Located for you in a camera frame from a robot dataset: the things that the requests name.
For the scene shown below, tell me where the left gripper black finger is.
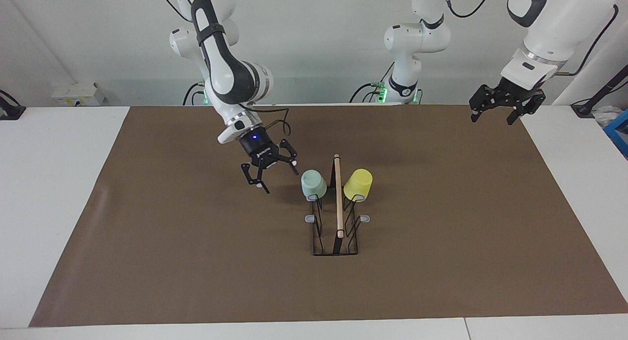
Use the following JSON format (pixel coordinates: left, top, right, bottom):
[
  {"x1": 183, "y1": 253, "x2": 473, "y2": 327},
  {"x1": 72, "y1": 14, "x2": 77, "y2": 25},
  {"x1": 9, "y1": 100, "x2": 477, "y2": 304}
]
[
  {"x1": 469, "y1": 85, "x2": 498, "y2": 122},
  {"x1": 508, "y1": 91, "x2": 546, "y2": 126}
]

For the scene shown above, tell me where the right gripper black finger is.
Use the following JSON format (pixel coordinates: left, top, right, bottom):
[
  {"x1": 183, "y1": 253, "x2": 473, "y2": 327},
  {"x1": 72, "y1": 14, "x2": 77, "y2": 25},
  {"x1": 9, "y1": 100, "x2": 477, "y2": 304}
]
[
  {"x1": 240, "y1": 162, "x2": 270, "y2": 194},
  {"x1": 275, "y1": 139, "x2": 300, "y2": 176}
]

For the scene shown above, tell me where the green plastic cup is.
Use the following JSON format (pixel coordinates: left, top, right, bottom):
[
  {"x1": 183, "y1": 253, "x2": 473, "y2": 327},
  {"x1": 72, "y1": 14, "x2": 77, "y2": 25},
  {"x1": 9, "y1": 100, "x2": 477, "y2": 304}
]
[{"x1": 301, "y1": 170, "x2": 328, "y2": 202}]

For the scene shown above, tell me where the yellow plastic cup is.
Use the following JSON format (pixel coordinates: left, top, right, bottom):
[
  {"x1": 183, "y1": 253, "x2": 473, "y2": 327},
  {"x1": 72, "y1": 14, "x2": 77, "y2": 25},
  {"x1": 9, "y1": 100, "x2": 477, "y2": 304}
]
[{"x1": 343, "y1": 169, "x2": 373, "y2": 202}]

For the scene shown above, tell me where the crumpled clear plastic bag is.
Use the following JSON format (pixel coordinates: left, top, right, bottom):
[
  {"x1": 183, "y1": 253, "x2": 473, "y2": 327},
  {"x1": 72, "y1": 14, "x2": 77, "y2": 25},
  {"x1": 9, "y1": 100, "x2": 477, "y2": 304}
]
[{"x1": 593, "y1": 105, "x2": 625, "y2": 129}]

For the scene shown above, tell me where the blue box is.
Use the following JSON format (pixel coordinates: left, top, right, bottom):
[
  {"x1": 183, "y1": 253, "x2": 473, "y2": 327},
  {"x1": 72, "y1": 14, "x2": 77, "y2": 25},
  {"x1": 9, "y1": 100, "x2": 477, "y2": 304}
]
[{"x1": 603, "y1": 109, "x2": 628, "y2": 158}]

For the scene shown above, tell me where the brown table mat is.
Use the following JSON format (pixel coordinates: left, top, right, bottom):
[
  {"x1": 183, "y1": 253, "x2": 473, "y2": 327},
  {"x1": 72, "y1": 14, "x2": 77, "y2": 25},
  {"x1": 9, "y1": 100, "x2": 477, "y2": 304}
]
[{"x1": 28, "y1": 104, "x2": 628, "y2": 327}]

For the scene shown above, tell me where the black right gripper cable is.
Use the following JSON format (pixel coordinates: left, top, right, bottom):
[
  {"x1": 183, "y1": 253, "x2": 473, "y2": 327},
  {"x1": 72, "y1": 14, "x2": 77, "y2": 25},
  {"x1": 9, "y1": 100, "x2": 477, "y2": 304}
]
[{"x1": 243, "y1": 103, "x2": 293, "y2": 137}]

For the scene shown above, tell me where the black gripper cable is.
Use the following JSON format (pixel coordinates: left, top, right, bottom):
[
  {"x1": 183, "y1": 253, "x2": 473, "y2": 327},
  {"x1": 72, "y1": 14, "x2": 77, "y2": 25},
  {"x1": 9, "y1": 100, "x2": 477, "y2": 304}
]
[
  {"x1": 243, "y1": 103, "x2": 293, "y2": 137},
  {"x1": 444, "y1": 0, "x2": 620, "y2": 77}
]

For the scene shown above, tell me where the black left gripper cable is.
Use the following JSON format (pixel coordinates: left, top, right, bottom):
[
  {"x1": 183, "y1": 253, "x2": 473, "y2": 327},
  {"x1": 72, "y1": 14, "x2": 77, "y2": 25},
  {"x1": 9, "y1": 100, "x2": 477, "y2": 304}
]
[{"x1": 444, "y1": 0, "x2": 620, "y2": 77}]

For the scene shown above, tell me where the black camera stand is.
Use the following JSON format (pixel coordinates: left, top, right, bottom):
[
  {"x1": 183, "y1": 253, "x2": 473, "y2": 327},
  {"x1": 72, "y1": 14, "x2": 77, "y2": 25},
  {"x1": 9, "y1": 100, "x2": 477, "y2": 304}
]
[{"x1": 571, "y1": 64, "x2": 628, "y2": 118}]

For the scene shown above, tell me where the black wire cup rack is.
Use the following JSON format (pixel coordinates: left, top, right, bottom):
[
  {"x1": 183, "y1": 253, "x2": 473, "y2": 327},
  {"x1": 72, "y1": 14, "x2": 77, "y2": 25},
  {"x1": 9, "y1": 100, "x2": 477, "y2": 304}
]
[{"x1": 305, "y1": 154, "x2": 371, "y2": 256}]

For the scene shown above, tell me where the black base cable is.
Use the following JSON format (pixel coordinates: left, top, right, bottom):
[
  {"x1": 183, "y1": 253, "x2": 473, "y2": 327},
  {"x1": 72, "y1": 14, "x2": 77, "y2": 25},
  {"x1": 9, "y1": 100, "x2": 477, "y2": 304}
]
[
  {"x1": 349, "y1": 83, "x2": 381, "y2": 104},
  {"x1": 183, "y1": 81, "x2": 206, "y2": 106}
]

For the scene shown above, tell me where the black clamp mount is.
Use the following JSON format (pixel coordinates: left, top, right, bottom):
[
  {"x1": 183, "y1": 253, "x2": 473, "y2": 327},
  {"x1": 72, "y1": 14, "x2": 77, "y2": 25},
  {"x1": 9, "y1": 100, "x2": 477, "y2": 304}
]
[{"x1": 0, "y1": 89, "x2": 26, "y2": 121}]

